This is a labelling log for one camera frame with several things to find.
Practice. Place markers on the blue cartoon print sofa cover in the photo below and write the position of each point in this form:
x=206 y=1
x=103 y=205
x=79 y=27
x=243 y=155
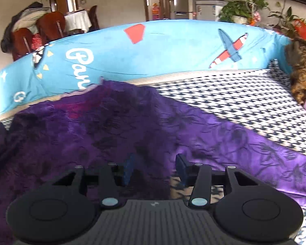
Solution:
x=136 y=51

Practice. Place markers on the white cloth dining table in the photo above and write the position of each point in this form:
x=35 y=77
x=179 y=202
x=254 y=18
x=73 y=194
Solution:
x=78 y=20

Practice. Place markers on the dark jacket on chair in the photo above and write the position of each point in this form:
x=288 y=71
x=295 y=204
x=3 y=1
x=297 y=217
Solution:
x=24 y=19

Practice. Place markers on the white chest freezer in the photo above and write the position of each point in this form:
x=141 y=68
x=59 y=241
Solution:
x=209 y=10

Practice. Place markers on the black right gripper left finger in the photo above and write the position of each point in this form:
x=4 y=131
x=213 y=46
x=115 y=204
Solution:
x=111 y=177

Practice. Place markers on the green potted plant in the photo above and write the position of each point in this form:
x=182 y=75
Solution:
x=242 y=11

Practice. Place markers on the brown patterned pillow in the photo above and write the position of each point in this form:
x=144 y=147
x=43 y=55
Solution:
x=295 y=53

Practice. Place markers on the purple floral garment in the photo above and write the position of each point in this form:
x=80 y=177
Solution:
x=116 y=120

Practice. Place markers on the brown wooden chair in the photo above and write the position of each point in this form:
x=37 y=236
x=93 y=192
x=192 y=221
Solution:
x=21 y=43
x=51 y=26

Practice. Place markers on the red patterned cloth on chair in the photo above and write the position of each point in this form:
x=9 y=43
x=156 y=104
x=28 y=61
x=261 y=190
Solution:
x=37 y=42

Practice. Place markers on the houndstooth seat cushion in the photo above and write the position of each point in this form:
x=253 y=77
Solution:
x=258 y=100

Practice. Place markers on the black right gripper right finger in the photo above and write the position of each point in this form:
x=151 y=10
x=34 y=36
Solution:
x=198 y=176

